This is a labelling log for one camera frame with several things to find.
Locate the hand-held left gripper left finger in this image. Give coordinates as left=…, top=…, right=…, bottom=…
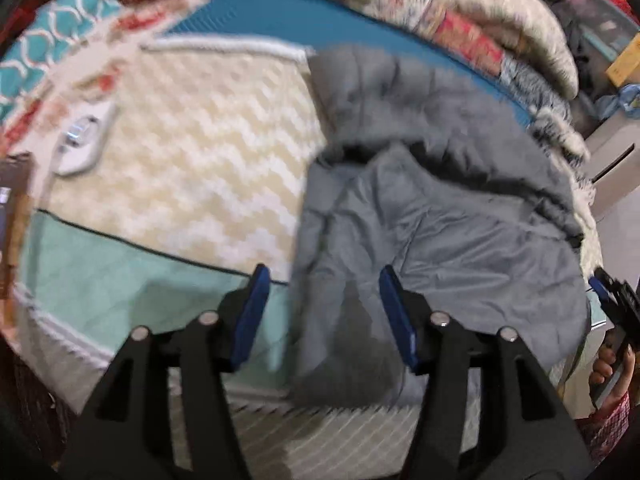
left=59, top=263, right=271, bottom=480

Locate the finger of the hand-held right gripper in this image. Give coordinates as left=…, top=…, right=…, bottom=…
left=589, top=266, right=623, bottom=313

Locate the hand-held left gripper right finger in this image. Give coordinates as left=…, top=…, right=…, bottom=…
left=378, top=264, right=595, bottom=480

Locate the grey padded jacket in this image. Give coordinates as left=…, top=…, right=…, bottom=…
left=287, top=44, right=592, bottom=409

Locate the person's right hand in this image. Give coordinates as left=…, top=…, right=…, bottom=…
left=589, top=344, right=637, bottom=413

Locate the white cabinet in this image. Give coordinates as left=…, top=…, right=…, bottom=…
left=584, top=109, right=640, bottom=222

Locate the mint green bed sheet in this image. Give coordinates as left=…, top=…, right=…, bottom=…
left=20, top=210, right=296, bottom=391

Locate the white quilted mattress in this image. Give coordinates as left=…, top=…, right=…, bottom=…
left=15, top=285, right=481, bottom=480

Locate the cream zigzag blanket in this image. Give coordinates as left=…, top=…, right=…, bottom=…
left=37, top=35, right=331, bottom=286

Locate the yellow cardboard box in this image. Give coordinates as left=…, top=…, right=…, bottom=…
left=606, top=34, right=640, bottom=87

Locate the grey fluffy blanket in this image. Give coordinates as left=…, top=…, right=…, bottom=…
left=440, top=0, right=593, bottom=166

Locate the white heating pad controller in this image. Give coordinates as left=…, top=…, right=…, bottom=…
left=52, top=101, right=120, bottom=177

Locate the teal patterned pillow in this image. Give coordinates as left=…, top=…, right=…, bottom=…
left=0, top=0, right=123, bottom=121

